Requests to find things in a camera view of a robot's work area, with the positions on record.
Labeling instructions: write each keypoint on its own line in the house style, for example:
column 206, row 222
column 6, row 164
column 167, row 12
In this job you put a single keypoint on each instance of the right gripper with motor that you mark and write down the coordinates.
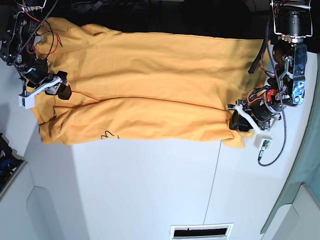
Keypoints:
column 38, row 78

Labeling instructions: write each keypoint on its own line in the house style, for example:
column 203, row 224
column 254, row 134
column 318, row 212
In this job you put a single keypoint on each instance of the white cabinet panel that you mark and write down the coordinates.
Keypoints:
column 297, row 221
column 41, row 211

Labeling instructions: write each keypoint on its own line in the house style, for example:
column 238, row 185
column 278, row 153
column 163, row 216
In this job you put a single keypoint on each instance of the white cabinet panel left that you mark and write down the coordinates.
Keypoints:
column 41, row 211

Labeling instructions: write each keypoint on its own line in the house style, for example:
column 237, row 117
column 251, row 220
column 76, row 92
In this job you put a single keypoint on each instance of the yellow t-shirt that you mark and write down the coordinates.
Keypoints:
column 146, row 86

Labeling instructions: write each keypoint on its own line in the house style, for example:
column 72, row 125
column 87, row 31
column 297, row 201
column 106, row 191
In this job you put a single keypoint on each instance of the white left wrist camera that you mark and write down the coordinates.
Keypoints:
column 262, row 142

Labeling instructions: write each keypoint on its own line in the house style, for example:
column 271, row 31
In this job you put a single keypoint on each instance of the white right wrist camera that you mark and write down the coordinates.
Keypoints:
column 27, row 102

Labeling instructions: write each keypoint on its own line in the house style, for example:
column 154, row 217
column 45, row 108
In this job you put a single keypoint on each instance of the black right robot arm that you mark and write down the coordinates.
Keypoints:
column 20, row 21

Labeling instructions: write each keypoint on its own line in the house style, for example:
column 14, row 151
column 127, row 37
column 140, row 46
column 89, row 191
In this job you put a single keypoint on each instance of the blue black clutter at left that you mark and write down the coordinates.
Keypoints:
column 8, row 162

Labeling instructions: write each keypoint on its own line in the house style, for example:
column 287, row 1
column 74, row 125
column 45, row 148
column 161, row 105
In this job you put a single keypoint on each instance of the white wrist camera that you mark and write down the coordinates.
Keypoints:
column 262, row 142
column 27, row 102

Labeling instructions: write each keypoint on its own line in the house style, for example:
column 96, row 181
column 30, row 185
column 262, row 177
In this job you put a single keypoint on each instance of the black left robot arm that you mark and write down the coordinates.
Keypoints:
column 289, row 25

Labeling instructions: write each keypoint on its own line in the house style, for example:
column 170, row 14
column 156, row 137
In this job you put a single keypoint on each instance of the white floor vent grille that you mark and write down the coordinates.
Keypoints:
column 201, row 232

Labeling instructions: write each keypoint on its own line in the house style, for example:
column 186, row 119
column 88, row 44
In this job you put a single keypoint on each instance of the left gripper with motor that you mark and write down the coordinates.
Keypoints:
column 256, row 112

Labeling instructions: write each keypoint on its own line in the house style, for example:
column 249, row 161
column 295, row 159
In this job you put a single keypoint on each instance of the white cabinet panel right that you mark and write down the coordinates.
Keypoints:
column 297, row 221

